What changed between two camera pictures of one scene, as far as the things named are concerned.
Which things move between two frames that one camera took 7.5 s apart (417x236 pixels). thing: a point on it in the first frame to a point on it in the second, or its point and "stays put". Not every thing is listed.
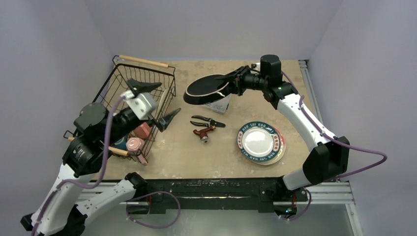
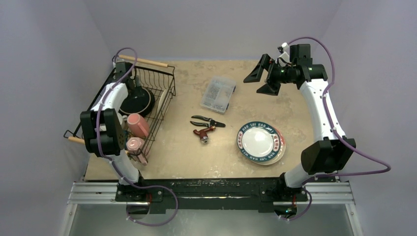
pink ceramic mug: (142, 131) stays put
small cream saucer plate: (163, 98) stays put
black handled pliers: (212, 122) stays put
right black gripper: (241, 80) to (271, 74)
